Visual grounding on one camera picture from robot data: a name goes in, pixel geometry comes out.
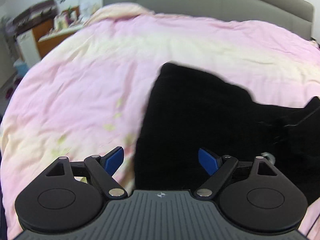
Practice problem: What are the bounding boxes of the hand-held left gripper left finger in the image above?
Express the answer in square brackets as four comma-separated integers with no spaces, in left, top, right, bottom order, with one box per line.
[37,146,128,200]

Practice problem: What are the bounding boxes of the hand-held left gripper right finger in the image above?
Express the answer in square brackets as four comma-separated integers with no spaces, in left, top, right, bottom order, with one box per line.
[194,148,284,200]

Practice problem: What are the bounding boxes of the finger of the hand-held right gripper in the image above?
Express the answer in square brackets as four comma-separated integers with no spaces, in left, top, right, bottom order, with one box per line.
[260,152,276,164]

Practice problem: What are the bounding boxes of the black pants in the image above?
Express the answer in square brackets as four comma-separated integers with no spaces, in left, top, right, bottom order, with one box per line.
[135,62,320,207]

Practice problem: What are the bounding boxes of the pink blanket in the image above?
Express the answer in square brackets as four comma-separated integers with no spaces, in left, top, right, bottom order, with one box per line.
[0,2,320,240]

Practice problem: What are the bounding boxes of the pink slippers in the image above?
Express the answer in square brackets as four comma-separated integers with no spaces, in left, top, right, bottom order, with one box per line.
[4,78,17,99]

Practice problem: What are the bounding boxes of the blue bin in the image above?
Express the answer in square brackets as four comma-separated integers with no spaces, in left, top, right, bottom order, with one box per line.
[13,59,31,77]

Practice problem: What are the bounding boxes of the wooden nightstand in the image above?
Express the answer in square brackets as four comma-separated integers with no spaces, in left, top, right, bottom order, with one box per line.
[37,17,84,58]

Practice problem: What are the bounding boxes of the white cabinet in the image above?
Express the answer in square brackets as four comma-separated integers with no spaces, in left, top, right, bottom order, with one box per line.
[15,29,41,68]

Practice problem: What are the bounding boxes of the group of toiletry bottles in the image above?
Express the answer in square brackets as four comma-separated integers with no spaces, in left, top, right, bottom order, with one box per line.
[53,5,80,32]

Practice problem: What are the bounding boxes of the grey bed headboard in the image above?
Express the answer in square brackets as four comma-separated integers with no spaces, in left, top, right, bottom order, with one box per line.
[103,0,315,40]

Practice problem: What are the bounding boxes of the dark brown dresser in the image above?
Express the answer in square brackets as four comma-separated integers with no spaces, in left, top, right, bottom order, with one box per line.
[5,0,58,34]

